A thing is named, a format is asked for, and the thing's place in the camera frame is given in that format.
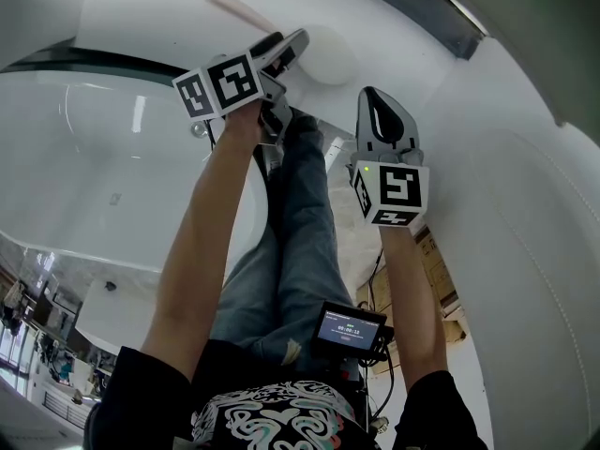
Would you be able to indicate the grey roller blind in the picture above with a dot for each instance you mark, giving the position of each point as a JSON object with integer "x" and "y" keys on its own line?
{"x": 539, "y": 40}

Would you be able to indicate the person's right forearm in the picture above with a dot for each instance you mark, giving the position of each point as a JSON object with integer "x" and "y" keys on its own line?
{"x": 412, "y": 298}

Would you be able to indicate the person's left forearm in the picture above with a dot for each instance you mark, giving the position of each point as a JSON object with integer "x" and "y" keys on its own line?
{"x": 197, "y": 251}

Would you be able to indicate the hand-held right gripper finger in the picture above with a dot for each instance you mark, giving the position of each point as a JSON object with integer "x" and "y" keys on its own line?
{"x": 407, "y": 127}
{"x": 365, "y": 124}

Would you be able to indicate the small black object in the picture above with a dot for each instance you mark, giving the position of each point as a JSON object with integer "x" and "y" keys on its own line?
{"x": 110, "y": 286}

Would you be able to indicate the person's black printed shirt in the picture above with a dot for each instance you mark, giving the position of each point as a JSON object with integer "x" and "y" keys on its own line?
{"x": 281, "y": 415}

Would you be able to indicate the brown cardboard box with labels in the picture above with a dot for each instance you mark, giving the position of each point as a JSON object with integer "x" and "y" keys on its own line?
{"x": 436, "y": 270}

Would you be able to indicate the person's blue jeans legs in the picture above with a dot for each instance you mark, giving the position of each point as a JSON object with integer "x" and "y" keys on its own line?
{"x": 300, "y": 228}

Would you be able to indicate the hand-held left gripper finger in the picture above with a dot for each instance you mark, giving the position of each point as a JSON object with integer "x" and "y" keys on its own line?
{"x": 293, "y": 49}
{"x": 267, "y": 45}

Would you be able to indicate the white table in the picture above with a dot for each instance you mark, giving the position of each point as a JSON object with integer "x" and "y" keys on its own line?
{"x": 117, "y": 317}

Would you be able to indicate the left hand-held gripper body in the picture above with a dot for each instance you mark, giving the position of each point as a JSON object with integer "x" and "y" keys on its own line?
{"x": 229, "y": 82}

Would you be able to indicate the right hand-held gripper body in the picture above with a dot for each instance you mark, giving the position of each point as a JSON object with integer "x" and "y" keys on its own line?
{"x": 398, "y": 190}

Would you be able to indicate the small black screen device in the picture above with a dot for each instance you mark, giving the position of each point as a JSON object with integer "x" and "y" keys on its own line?
{"x": 347, "y": 330}

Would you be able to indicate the white bathtub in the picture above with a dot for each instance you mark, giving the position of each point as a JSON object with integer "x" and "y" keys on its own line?
{"x": 94, "y": 157}

